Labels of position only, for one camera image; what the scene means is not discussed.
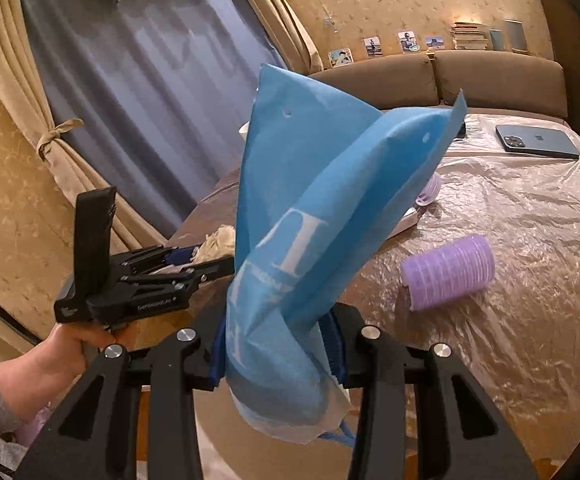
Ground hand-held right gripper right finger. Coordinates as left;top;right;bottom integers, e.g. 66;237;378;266
320;302;541;480

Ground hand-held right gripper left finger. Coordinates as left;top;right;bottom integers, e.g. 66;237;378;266
16;307;233;480

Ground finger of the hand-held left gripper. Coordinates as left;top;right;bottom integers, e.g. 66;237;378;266
120;256;235;292
112;244;202;270

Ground beige paper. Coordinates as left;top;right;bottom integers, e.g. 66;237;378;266
192;225;238;264

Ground blue plastic bag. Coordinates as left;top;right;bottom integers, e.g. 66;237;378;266
224;63;468;448

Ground white packet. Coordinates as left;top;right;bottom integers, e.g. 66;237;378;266
385;204;433;238

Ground person's left forearm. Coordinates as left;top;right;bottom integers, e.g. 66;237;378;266
0;342;78;443

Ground person's left hand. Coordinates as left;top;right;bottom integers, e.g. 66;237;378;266
45;320;134;386

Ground wooden table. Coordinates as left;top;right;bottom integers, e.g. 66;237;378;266
135;110;580;466

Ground beige curtain tieback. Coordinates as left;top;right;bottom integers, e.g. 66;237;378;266
37;118;85;162

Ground blue curtain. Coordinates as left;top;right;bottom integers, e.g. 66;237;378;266
17;0;291;237

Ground beige curtain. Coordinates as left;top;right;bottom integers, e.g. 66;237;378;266
0;0;167;356
230;0;321;77

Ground blue smartphone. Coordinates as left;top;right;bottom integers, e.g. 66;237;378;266
495;125;580;161

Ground brown sofa back cushions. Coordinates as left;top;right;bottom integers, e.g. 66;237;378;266
307;50;571;122

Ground stack of books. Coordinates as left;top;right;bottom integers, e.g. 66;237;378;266
451;21;491;52

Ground brown wooden wardrobe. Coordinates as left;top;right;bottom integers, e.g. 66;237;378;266
536;0;572;62

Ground large pale picture frame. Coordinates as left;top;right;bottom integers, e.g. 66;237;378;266
504;19;529;55

